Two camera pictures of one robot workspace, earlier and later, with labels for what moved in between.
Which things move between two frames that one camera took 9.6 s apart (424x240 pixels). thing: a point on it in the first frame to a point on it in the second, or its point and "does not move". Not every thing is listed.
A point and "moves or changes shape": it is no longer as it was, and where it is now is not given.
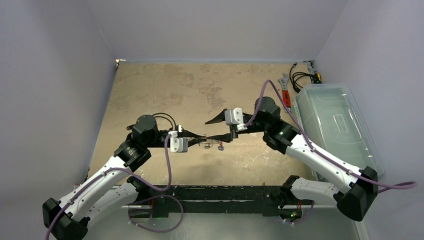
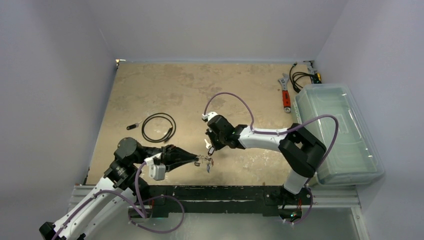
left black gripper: x=189 y=134 to x=173 y=156
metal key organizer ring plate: x=214 y=144 moves or changes shape
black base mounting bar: x=194 y=199 does not move
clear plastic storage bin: x=329 y=115 does not move
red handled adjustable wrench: x=285 y=93 does not move
